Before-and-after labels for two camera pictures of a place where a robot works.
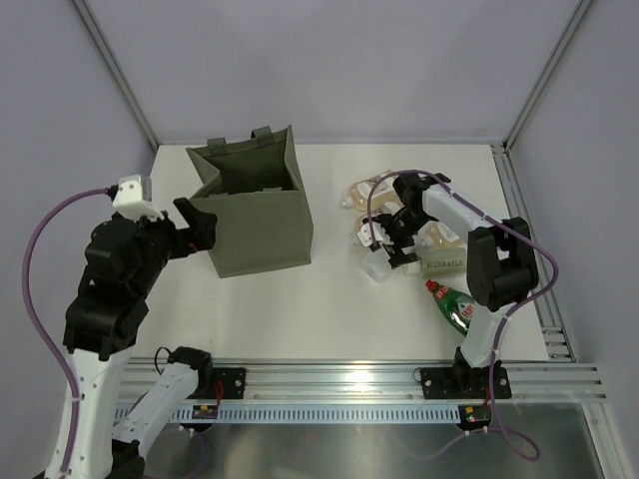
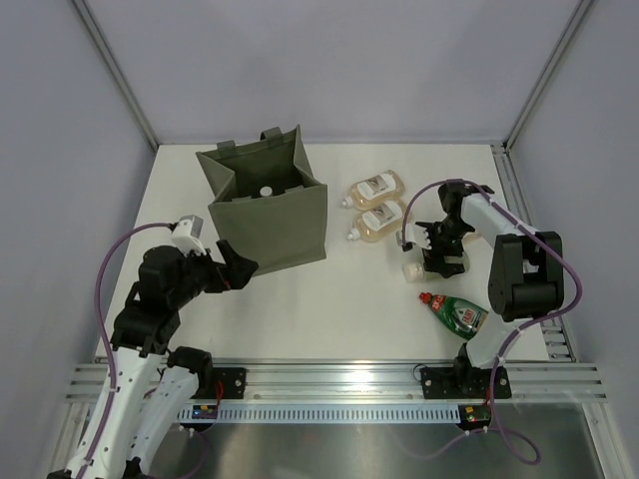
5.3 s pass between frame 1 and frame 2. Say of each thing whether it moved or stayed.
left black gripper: moved
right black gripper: moved
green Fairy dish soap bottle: moved
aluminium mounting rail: stayed
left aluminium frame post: stayed
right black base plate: stayed
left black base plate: stayed
